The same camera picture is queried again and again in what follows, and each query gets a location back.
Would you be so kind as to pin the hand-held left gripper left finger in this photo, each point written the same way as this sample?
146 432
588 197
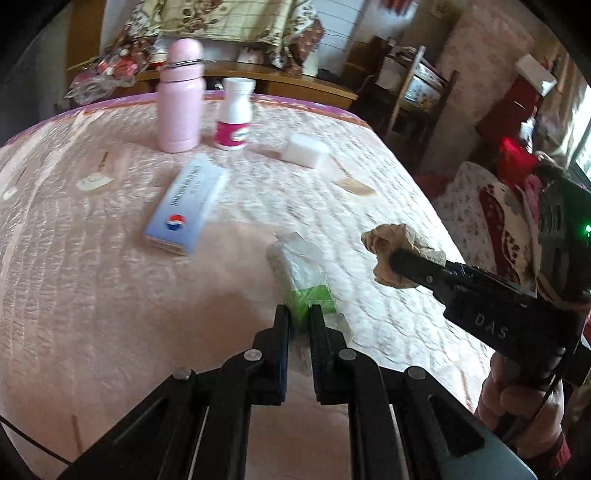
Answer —
280 364

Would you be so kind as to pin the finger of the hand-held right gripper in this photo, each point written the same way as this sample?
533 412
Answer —
415 270

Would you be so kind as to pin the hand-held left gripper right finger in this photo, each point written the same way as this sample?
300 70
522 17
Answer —
317 364

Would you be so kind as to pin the brown paper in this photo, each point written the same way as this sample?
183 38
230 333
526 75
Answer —
392 237

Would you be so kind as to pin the green and white tissue packet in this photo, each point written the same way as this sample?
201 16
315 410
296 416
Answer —
302 281

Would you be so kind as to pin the person's right forearm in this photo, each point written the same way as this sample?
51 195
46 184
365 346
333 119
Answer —
554 461

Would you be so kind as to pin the person's right hand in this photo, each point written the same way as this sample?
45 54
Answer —
517 406

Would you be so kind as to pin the floral quilted cushion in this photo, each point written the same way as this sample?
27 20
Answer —
489 207

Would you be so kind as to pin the white foam block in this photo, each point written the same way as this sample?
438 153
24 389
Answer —
304 151

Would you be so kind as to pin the pink quilted bedspread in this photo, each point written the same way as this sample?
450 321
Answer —
115 300

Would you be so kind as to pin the wooden chair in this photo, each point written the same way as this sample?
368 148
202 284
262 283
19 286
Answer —
415 92

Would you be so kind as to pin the blue and white flat box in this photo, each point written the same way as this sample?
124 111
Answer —
184 207

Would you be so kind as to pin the red cabinet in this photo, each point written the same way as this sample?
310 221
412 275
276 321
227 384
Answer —
508 110

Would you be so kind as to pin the upright floral mattress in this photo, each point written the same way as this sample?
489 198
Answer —
480 69

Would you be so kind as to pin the wooden headboard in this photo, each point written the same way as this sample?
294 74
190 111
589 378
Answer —
286 83

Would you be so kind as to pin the white cardboard box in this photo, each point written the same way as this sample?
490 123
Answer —
535 74

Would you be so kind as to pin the white bottle with pink label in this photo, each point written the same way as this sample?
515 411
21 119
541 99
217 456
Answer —
234 115

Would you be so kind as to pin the pink insulated bottle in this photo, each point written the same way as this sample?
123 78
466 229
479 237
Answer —
180 106

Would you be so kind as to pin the floral checked blanket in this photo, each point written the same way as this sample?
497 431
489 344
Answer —
221 23

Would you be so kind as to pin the plastic bag with red items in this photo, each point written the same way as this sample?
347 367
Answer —
101 78

